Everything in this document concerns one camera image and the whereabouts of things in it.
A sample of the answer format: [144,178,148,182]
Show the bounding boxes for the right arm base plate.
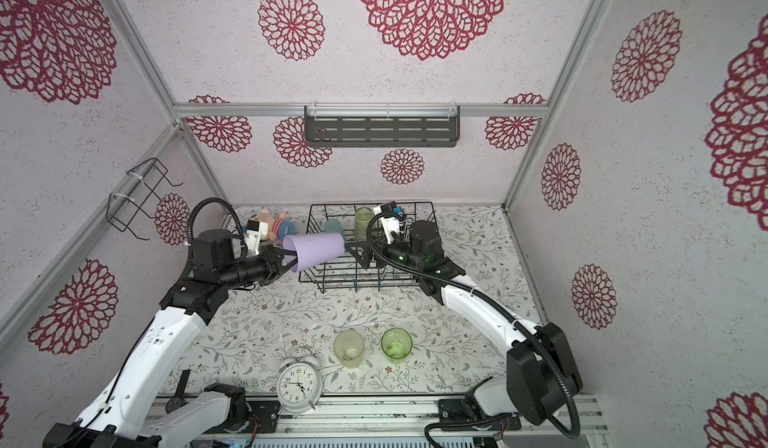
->
[438,397,522,432]

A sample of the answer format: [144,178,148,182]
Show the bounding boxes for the bright green cup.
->
[380,327,413,362]

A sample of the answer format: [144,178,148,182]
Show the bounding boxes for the teal translucent cup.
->
[323,218,344,235]

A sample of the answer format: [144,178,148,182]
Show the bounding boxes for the black wire dish rack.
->
[298,201,439,293]

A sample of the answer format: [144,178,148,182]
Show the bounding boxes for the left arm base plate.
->
[161,384,283,435]

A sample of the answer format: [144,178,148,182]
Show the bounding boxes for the tall green translucent cup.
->
[354,206,374,241]

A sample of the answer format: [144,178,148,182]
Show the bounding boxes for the plush doll toy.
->
[247,209,297,242]

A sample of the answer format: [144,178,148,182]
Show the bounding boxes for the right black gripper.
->
[349,227,428,277]

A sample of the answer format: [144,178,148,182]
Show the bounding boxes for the grey slotted wall shelf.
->
[304,106,461,148]

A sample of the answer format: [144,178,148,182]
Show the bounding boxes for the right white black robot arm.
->
[345,213,583,446]

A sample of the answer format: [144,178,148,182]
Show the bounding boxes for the black wire wall holder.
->
[104,157,183,241]

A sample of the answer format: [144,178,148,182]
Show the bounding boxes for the white twin-bell alarm clock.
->
[276,356,324,415]

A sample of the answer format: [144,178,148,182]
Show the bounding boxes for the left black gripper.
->
[220,243,303,291]

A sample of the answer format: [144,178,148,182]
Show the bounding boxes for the pale yellow-green cup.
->
[333,329,365,369]

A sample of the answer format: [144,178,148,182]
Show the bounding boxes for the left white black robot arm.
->
[42,197,300,447]

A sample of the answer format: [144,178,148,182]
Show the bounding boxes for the purple plastic cup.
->
[282,232,346,272]

